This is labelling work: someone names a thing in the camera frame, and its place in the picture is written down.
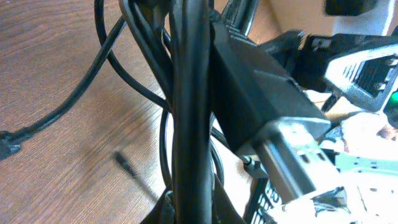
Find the black usb cable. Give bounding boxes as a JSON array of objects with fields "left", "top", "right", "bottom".
[
  {"left": 0, "top": 15, "right": 175, "bottom": 162},
  {"left": 93, "top": 0, "right": 346, "bottom": 224}
]

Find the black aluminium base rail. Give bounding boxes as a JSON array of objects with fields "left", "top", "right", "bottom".
[{"left": 242, "top": 111, "right": 398, "bottom": 224}]

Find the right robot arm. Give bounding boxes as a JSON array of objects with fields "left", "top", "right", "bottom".
[{"left": 259, "top": 0, "right": 397, "bottom": 127}]

